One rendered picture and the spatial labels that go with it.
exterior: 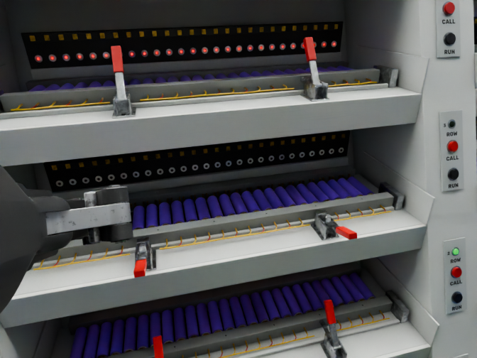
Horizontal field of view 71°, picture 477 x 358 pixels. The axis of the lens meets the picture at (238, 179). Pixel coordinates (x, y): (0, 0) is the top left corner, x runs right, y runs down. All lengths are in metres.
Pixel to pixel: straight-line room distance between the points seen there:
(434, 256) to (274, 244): 0.26
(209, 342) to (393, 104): 0.46
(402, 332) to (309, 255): 0.24
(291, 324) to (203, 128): 0.36
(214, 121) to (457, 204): 0.40
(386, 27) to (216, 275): 0.48
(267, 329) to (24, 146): 0.44
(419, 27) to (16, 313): 0.67
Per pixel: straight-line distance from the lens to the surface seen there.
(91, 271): 0.50
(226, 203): 0.55
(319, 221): 0.52
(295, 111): 0.47
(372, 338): 0.65
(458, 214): 0.63
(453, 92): 0.61
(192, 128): 0.44
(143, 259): 0.44
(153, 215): 0.54
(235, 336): 0.59
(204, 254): 0.48
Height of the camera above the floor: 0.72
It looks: 7 degrees down
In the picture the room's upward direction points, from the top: 6 degrees counter-clockwise
